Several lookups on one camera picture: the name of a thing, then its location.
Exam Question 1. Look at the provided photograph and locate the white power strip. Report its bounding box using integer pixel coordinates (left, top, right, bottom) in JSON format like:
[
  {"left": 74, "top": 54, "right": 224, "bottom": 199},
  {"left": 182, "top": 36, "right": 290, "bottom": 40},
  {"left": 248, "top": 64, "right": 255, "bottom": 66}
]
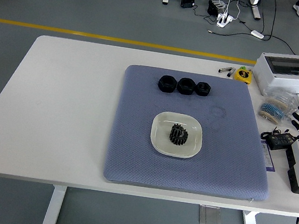
[{"left": 215, "top": 11, "right": 236, "bottom": 29}]

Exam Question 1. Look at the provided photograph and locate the blue-grey textured mat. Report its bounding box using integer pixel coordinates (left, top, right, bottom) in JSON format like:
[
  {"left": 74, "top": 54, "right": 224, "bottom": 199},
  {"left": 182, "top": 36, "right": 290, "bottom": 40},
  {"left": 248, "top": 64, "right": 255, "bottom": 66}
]
[{"left": 101, "top": 61, "right": 286, "bottom": 206}]

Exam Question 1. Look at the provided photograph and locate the small silver black tool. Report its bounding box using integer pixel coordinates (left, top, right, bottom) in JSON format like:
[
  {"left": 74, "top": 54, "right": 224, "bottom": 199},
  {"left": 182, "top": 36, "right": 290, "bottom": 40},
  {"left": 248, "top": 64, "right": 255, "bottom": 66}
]
[{"left": 218, "top": 66, "right": 235, "bottom": 74}]

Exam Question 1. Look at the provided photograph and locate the black power adapter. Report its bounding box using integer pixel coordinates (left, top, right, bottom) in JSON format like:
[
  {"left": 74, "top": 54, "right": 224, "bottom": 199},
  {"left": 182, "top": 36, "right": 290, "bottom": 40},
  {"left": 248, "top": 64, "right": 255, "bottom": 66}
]
[{"left": 258, "top": 126, "right": 299, "bottom": 154}]

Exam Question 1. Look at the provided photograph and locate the small black hex nut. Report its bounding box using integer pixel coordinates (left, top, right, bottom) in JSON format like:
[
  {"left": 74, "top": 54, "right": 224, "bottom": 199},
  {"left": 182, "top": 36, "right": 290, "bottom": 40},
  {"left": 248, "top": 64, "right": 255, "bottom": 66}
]
[{"left": 194, "top": 81, "right": 213, "bottom": 99}]

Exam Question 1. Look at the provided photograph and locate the metal floor plate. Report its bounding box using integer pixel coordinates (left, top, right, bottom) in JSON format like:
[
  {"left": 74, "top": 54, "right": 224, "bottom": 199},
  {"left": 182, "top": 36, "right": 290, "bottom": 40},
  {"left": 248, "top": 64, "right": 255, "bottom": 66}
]
[{"left": 197, "top": 204, "right": 224, "bottom": 224}]

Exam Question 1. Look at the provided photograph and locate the grey electrical enclosure box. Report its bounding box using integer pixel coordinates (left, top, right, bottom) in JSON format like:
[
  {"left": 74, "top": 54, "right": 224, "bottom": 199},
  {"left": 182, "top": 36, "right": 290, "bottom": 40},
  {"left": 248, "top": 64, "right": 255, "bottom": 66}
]
[{"left": 249, "top": 48, "right": 299, "bottom": 101}]

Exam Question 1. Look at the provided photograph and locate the white adapter on floor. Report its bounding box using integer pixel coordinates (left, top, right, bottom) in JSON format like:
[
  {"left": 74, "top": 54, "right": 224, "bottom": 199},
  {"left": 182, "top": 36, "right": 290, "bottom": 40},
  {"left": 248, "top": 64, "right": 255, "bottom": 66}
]
[{"left": 250, "top": 29, "right": 266, "bottom": 40}]

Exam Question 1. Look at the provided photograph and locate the long black floor cable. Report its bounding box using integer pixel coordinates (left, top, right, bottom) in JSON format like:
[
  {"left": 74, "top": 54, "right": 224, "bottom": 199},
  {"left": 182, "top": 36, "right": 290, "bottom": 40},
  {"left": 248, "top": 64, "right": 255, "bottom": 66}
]
[{"left": 206, "top": 13, "right": 299, "bottom": 56}]

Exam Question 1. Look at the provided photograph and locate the clear bag of blue resistors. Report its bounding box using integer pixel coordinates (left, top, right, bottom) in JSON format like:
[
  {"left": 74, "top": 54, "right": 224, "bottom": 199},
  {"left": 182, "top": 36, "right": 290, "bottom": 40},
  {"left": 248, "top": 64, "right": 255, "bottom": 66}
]
[{"left": 257, "top": 86, "right": 299, "bottom": 128}]

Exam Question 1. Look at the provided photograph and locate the white square dish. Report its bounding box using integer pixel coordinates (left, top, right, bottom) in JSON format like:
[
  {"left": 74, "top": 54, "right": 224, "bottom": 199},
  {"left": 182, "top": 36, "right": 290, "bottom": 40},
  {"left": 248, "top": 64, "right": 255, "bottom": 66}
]
[{"left": 147, "top": 108, "right": 207, "bottom": 162}]

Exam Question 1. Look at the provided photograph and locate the large black gear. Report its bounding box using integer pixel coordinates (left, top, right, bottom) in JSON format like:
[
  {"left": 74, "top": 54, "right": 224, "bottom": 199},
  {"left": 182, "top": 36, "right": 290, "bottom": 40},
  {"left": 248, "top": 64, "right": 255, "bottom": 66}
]
[{"left": 167, "top": 125, "right": 190, "bottom": 149}]

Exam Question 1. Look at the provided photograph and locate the black charger brick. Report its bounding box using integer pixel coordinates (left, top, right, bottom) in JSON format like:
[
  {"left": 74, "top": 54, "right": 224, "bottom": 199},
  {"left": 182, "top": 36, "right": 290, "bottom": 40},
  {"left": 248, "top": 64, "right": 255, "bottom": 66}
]
[{"left": 206, "top": 0, "right": 220, "bottom": 17}]

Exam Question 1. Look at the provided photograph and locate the black box on floor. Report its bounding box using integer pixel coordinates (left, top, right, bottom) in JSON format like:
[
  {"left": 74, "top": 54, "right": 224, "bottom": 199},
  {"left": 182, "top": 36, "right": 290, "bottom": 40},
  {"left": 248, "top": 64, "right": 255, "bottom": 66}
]
[{"left": 180, "top": 0, "right": 195, "bottom": 10}]

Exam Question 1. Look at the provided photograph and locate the large black hex nut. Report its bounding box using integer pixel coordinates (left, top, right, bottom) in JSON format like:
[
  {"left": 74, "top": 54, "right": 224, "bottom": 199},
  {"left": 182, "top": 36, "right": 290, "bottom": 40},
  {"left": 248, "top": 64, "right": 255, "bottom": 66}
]
[
  {"left": 175, "top": 76, "right": 197, "bottom": 97},
  {"left": 156, "top": 74, "right": 177, "bottom": 94}
]

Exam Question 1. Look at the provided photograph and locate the yellow tape measure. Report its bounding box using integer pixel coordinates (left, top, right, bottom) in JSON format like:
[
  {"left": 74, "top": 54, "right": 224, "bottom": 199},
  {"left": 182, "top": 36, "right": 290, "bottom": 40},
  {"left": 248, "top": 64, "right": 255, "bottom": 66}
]
[{"left": 232, "top": 67, "right": 254, "bottom": 85}]

